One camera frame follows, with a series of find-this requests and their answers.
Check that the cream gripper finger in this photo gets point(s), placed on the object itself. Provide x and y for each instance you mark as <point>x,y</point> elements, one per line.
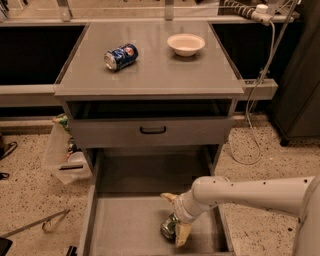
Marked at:
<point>169,197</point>
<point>182,232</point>

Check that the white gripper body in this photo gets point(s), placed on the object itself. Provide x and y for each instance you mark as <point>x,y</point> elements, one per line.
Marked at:
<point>180,207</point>

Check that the crushed green soda can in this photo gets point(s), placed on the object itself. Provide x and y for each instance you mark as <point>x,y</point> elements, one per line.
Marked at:
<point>168,227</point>

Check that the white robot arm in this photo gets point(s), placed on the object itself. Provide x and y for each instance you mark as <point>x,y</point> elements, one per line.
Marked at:
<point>298,197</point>

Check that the grey open middle drawer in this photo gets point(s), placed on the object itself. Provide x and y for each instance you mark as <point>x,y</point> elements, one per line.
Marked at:
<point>125,210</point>

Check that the grey top drawer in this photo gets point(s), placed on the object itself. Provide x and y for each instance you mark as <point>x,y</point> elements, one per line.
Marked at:
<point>146,123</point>

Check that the grey drawer cabinet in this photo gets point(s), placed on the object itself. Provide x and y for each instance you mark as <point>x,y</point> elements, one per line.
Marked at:
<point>157,74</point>

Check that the blue Pepsi can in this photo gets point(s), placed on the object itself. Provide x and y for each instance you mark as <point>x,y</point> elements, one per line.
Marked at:
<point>121,57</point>

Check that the dark grey cabinet right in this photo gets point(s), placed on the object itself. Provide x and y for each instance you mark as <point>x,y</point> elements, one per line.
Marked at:
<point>296,106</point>

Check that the white paper bowl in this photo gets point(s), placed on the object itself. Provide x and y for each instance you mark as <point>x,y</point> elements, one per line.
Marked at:
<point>185,45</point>

